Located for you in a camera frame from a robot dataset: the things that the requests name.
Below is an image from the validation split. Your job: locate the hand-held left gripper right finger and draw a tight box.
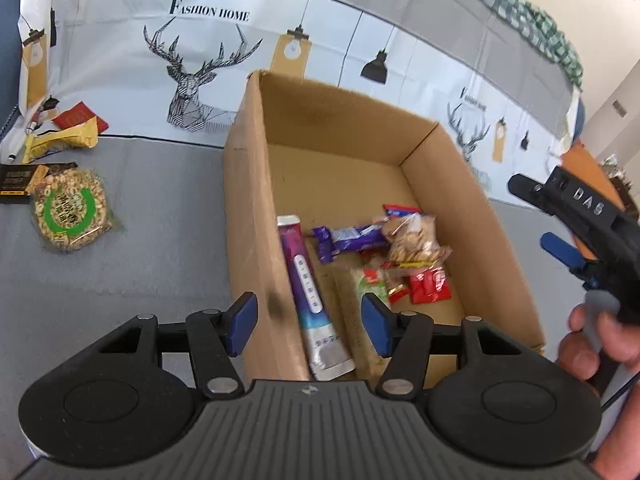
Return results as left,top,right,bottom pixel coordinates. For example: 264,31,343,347
361,292,546,402

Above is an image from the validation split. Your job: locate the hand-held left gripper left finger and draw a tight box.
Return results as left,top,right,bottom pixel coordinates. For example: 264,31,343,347
92,291,259,398

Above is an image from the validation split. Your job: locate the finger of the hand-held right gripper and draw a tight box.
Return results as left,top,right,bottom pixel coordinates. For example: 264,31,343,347
541,232,599,291

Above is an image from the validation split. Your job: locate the green-label cracker packet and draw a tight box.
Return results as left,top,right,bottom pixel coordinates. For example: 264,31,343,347
334,265,392,367

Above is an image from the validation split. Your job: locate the long red snack packet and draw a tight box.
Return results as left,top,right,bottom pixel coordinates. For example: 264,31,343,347
382,204,454,306

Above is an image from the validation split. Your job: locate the purple tube-shaped packet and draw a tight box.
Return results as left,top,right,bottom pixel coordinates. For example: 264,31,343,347
276,215,357,382

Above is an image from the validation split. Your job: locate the small purple candy bar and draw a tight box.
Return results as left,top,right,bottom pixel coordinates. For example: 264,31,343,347
312,224,389,265

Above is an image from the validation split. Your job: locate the clear bag of biscuit sticks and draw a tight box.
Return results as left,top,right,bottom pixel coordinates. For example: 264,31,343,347
382,212,454,271

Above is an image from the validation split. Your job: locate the brown cardboard box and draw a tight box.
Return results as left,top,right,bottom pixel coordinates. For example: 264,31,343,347
222,70,547,386

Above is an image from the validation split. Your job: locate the person's right forearm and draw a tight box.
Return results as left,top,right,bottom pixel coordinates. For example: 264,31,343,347
595,375,640,480

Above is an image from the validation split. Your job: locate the person's right hand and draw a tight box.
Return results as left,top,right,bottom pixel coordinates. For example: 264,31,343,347
557,305,640,381

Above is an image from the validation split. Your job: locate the clear bag of peanuts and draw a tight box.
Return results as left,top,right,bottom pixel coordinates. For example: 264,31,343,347
29,167,126,254

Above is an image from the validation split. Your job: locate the green checkered cloth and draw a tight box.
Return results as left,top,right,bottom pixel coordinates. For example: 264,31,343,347
430,0,586,92

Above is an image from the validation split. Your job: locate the yellow snack packet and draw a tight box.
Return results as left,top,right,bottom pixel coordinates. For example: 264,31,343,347
22,116,100,164

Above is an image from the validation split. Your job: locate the dark red flat packet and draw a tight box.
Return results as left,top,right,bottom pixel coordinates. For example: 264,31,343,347
52,101,110,136

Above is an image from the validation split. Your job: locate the black snack bar packet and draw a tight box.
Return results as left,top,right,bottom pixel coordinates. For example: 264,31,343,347
0,161,79,206

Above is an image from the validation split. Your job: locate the blue sofa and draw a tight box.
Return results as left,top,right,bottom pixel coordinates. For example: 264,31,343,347
0,0,23,136

